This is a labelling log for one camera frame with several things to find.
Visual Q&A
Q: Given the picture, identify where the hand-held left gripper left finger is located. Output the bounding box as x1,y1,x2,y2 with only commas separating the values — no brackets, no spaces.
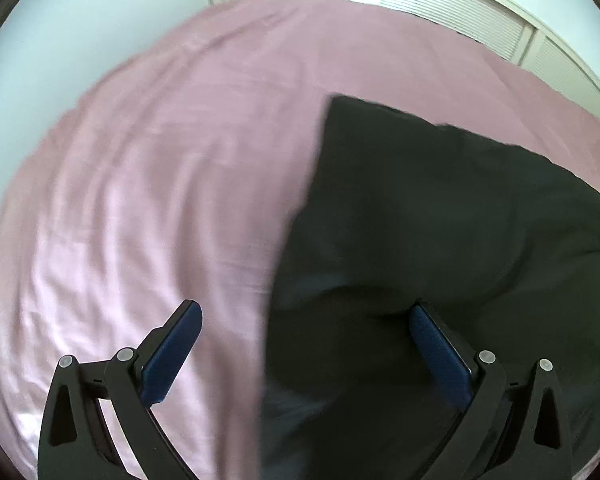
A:
37,300,203,480

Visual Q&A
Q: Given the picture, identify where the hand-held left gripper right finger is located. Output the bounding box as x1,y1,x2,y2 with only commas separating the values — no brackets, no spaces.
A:
409,301,573,480

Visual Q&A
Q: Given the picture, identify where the black hooded puffer jacket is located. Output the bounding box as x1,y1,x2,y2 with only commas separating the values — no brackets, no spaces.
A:
257,94,600,480

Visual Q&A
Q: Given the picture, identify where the pink bed sheet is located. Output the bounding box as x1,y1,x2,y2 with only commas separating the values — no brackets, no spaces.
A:
0,0,600,480

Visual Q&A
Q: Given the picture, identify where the white louvered closet door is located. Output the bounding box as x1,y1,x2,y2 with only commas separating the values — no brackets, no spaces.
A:
384,0,537,67
522,32,600,123

